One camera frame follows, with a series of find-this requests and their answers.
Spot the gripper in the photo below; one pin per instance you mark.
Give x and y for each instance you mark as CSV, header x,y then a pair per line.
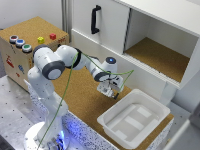
x,y
107,87

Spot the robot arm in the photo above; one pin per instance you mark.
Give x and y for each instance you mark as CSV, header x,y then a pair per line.
x,y
50,66

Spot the yellow block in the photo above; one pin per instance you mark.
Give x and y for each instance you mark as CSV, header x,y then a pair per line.
x,y
40,40

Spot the white plastic box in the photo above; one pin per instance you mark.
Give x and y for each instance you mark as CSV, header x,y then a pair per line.
x,y
136,120

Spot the white sliding door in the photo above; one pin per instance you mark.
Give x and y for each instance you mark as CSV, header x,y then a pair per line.
x,y
103,23

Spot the white cabinet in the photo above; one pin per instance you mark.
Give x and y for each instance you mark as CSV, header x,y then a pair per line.
x,y
160,40

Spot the green button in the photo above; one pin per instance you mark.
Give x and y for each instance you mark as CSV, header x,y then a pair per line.
x,y
26,47

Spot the wooden drawer box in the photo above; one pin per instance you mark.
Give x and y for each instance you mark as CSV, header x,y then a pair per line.
x,y
20,50

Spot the blue button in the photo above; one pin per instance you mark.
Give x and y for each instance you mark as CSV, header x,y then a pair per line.
x,y
20,42

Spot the red button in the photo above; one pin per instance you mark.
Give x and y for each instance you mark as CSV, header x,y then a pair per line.
x,y
13,38

